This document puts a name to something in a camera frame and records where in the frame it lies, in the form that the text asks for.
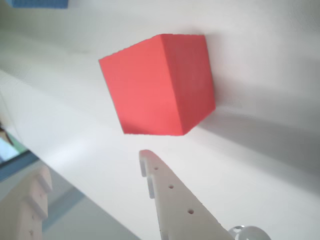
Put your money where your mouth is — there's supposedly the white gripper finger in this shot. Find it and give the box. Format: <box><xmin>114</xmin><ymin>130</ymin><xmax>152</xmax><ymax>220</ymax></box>
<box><xmin>0</xmin><ymin>166</ymin><xmax>53</xmax><ymax>240</ymax></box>
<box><xmin>138</xmin><ymin>149</ymin><xmax>233</xmax><ymax>240</ymax></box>

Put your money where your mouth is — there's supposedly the red foam cube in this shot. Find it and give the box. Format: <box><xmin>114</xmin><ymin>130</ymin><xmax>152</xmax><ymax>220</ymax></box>
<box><xmin>98</xmin><ymin>33</ymin><xmax>217</xmax><ymax>137</ymax></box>

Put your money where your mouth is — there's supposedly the blue foam cube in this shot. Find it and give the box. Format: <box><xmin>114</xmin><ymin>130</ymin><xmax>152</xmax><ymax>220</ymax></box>
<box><xmin>4</xmin><ymin>0</ymin><xmax>69</xmax><ymax>10</ymax></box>

